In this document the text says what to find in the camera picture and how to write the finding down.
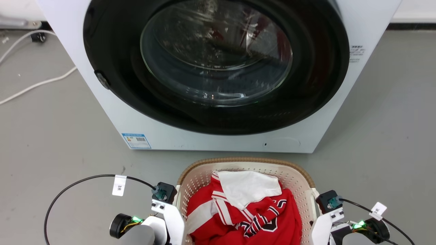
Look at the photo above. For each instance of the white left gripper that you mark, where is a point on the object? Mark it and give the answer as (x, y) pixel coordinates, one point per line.
(174, 221)

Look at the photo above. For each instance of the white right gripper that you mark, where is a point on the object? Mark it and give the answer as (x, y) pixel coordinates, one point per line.
(321, 231)

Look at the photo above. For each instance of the white perforated laundry basket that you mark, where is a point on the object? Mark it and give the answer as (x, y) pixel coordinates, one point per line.
(197, 177)

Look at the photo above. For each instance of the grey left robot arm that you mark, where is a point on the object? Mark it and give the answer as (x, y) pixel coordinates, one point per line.
(139, 235)

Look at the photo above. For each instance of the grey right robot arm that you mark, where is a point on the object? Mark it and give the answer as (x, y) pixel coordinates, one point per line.
(374, 231)

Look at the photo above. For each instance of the red striped sports jersey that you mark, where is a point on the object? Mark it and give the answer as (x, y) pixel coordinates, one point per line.
(286, 221)

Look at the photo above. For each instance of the white cloth garment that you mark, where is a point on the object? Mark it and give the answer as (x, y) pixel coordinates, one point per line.
(247, 189)

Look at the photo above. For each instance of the blue energy label sticker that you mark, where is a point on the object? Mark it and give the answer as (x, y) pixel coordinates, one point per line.
(136, 141)

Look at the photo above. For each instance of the white front-load washing machine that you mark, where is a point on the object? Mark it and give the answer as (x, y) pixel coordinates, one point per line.
(221, 143)

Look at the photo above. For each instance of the white oval filter cover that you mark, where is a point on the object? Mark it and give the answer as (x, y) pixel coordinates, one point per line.
(282, 142)

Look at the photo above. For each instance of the grey printed text sticker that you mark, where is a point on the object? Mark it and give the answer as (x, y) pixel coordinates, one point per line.
(357, 52)

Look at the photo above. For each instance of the round black washer door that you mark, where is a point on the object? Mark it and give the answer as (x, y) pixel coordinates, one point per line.
(112, 37)

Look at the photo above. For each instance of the black plug adapter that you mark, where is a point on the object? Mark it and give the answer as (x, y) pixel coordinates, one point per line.
(38, 37)

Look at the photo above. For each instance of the grey flat metal object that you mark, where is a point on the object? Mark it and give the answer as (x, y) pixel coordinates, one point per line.
(17, 23)

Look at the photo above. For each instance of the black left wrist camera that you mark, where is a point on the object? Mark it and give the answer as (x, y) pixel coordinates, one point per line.
(166, 192)

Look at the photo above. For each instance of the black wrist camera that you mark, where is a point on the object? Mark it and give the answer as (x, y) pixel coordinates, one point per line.
(328, 201)
(166, 192)

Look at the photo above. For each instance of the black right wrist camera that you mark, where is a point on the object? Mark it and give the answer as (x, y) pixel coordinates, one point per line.
(328, 201)

